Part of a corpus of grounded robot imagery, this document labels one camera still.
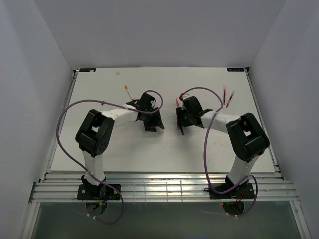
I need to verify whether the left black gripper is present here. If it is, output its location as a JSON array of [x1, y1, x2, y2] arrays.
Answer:
[[142, 107, 163, 132]]

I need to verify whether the orange red pen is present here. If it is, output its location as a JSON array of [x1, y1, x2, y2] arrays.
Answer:
[[223, 86, 226, 106]]

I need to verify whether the red highlighter pen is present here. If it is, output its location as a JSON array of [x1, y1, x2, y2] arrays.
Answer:
[[226, 91, 235, 108]]

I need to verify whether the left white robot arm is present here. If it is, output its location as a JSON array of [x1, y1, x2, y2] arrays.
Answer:
[[75, 93, 164, 199]]

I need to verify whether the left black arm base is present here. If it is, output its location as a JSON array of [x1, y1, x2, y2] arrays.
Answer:
[[76, 184, 121, 201]]

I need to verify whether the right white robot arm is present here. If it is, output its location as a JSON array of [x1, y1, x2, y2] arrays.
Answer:
[[176, 93, 270, 198]]

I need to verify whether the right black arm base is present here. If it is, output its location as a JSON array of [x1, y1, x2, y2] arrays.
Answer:
[[204, 183, 256, 200]]

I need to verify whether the orange capped white marker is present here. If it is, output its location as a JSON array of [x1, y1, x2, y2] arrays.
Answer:
[[125, 85, 134, 101]]

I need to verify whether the right blue table label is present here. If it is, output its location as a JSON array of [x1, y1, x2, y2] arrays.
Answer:
[[227, 68, 245, 72]]

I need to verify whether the blue table label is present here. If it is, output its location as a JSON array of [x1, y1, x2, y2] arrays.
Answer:
[[79, 68, 96, 72], [227, 68, 245, 72]]

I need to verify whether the left blue table label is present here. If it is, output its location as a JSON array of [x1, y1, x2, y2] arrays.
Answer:
[[79, 68, 96, 72]]

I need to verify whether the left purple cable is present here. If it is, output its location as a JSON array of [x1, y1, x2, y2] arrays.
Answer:
[[56, 90, 164, 225]]

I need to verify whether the purple cable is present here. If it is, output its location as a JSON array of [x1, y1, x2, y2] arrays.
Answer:
[[179, 87, 259, 218], [56, 90, 164, 225]]

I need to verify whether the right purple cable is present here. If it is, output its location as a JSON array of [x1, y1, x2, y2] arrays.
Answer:
[[179, 87, 259, 218]]

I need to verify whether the aluminium table frame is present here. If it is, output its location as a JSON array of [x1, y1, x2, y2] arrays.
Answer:
[[22, 67, 311, 239]]

